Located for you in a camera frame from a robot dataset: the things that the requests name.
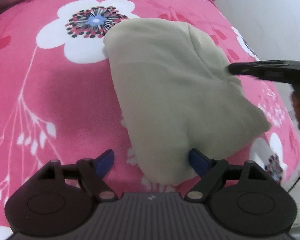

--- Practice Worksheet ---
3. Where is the beige zip jacket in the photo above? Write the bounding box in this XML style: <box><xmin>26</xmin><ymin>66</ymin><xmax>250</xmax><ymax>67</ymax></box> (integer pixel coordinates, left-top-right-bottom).
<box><xmin>102</xmin><ymin>19</ymin><xmax>272</xmax><ymax>187</ymax></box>

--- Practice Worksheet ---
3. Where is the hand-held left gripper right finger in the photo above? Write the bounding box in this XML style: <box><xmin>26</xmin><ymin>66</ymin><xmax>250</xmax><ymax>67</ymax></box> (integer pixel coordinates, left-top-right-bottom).
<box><xmin>186</xmin><ymin>149</ymin><xmax>269</xmax><ymax>200</ymax></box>

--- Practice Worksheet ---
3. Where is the pink floral bed sheet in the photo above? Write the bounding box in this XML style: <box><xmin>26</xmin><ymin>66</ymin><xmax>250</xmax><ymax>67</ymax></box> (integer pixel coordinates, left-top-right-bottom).
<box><xmin>0</xmin><ymin>0</ymin><xmax>300</xmax><ymax>240</ymax></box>

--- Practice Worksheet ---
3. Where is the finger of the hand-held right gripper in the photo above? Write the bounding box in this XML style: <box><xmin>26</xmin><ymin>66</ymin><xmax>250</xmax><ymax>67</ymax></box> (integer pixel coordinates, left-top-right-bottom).
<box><xmin>229</xmin><ymin>60</ymin><xmax>268</xmax><ymax>79</ymax></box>

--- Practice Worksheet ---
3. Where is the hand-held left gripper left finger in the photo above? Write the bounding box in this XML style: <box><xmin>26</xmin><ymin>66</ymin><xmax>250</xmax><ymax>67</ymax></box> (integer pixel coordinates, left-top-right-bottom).
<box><xmin>35</xmin><ymin>149</ymin><xmax>118</xmax><ymax>202</ymax></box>

